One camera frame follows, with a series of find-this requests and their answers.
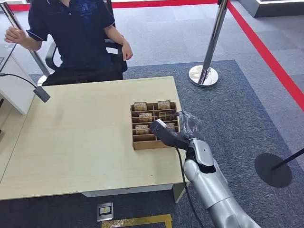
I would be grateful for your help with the person's right hand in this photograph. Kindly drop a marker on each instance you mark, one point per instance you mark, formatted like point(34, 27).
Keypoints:
point(13, 34)

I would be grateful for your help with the person's left hand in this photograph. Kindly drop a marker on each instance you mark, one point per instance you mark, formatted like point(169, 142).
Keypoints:
point(127, 50)

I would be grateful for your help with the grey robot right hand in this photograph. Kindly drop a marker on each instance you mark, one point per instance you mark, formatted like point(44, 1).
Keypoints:
point(190, 126)

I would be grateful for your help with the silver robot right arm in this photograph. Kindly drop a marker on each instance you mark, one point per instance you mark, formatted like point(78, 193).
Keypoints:
point(209, 185)

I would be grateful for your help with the person's right forearm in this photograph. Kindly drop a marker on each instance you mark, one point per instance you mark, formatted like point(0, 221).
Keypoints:
point(32, 44)

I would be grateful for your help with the person's left forearm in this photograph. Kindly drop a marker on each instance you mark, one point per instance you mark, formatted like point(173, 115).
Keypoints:
point(115, 35)

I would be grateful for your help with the wooden slotted card holder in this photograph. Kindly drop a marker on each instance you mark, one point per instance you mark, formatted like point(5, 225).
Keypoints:
point(145, 144)

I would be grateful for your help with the person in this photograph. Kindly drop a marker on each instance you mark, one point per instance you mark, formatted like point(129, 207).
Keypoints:
point(78, 37)

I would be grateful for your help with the black office chair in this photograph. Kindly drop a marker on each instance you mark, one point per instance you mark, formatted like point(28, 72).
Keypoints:
point(118, 61)

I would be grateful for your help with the laptop computer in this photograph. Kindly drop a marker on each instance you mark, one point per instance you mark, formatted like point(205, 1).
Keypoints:
point(4, 55)

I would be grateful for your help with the blue grey carpet rug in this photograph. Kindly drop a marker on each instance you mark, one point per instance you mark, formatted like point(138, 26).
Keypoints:
point(225, 110)

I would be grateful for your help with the red barrier belt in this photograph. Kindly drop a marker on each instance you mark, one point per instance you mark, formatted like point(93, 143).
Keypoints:
point(261, 50)
point(166, 3)

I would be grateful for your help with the black gooseneck desk microphone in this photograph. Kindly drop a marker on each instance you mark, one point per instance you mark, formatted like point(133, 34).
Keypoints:
point(42, 94)

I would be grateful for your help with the black stand with round base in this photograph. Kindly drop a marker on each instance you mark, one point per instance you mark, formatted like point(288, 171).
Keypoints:
point(268, 171)

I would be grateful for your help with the light wooden desk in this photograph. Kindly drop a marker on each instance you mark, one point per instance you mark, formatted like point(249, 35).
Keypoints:
point(71, 141)

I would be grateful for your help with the metal floor socket plate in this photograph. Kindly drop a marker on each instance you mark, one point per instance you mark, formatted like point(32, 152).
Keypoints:
point(105, 211)

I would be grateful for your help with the white and black plinth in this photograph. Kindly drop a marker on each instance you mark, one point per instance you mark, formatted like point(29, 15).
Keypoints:
point(273, 11)

